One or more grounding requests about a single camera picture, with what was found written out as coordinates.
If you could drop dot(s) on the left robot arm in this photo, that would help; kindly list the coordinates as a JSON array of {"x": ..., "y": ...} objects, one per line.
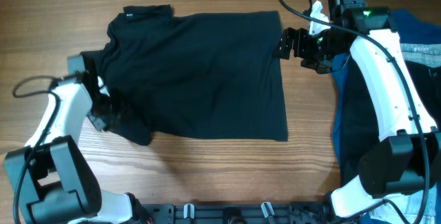
[{"x": 51, "y": 180}]

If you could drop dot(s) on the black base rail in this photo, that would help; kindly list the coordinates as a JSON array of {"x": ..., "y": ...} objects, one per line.
[{"x": 264, "y": 213}]

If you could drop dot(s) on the grey patterned garment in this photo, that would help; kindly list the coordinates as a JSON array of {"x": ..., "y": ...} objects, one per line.
[{"x": 425, "y": 54}]

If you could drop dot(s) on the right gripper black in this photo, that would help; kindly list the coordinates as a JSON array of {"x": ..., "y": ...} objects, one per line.
[{"x": 300, "y": 36}]

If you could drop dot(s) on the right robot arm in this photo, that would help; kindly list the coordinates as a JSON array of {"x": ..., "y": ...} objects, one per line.
[{"x": 406, "y": 159}]

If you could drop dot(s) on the dark folded garment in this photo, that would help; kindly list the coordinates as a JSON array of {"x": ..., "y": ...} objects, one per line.
[{"x": 358, "y": 122}]

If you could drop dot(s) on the black t-shirt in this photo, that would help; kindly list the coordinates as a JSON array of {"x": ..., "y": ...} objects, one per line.
[{"x": 203, "y": 76}]

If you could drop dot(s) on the blue garment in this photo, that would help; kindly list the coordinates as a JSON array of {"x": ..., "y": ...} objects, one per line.
[{"x": 411, "y": 30}]

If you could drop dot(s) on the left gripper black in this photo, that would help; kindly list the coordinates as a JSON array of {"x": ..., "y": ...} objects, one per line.
[{"x": 103, "y": 123}]

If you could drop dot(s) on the light blue jeans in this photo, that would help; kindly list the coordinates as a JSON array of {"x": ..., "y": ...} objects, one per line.
[{"x": 409, "y": 206}]

